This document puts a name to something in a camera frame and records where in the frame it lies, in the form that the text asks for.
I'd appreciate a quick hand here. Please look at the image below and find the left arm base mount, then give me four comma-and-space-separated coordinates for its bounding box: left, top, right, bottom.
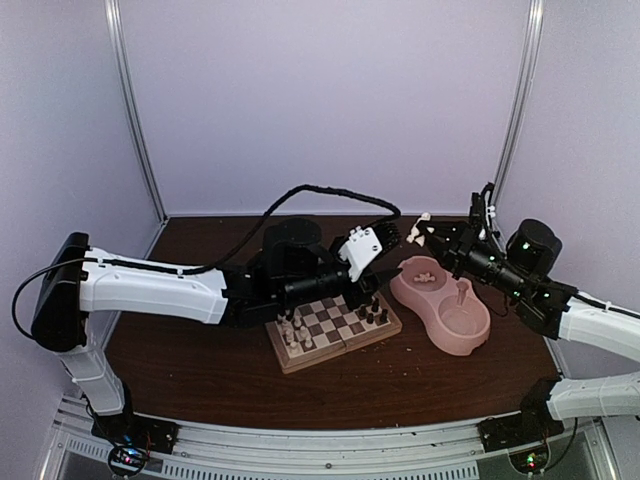
91, 415, 179, 454

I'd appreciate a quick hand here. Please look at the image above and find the circuit board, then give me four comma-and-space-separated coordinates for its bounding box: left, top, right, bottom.
509, 446, 550, 475
107, 446, 149, 476

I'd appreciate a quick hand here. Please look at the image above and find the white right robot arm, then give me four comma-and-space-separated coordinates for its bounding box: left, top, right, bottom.
412, 215, 639, 442

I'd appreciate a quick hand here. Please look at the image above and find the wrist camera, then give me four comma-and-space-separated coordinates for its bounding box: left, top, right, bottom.
468, 182, 496, 241
338, 222, 400, 283

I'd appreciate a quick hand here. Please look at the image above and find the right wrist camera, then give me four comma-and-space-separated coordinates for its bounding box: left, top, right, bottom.
468, 182, 496, 241

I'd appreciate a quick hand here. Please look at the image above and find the wooden chess board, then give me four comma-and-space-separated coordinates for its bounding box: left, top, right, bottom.
266, 293, 402, 374

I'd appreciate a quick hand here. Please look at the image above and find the pink double pet bowl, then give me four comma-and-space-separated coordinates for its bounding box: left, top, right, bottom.
389, 256, 491, 356

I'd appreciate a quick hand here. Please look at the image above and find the left circuit board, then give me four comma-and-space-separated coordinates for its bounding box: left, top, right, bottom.
107, 446, 149, 476

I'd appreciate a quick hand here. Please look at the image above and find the dark chess pieces row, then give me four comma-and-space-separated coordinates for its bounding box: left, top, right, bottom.
356, 297, 390, 329

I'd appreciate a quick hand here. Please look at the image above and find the pile of white chess pieces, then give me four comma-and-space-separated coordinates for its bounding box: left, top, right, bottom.
413, 272, 436, 283

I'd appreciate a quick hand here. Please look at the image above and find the right circuit board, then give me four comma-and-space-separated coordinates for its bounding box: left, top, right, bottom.
509, 446, 550, 475

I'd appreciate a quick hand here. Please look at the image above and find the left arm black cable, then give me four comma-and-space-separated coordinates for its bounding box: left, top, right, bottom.
12, 183, 404, 346

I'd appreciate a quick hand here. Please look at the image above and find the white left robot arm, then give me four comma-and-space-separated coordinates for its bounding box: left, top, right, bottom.
30, 218, 400, 444

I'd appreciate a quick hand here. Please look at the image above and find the right aluminium frame post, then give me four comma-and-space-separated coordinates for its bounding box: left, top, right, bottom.
494, 0, 545, 200

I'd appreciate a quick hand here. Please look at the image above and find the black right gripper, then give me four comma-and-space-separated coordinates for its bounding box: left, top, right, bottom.
416, 222, 530, 301

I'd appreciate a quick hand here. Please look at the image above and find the aluminium front rail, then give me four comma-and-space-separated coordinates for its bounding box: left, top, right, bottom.
32, 396, 622, 479

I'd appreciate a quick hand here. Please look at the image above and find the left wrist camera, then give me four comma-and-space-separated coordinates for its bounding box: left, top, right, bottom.
338, 222, 400, 283

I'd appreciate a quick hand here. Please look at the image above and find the aluminium frame post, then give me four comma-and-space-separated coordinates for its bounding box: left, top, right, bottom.
494, 0, 545, 200
103, 0, 168, 229

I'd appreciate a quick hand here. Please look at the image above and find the left aluminium frame post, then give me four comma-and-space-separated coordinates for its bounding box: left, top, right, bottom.
103, 0, 168, 229

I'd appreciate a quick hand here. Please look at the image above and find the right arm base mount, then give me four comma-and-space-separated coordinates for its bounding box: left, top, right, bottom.
477, 412, 564, 453

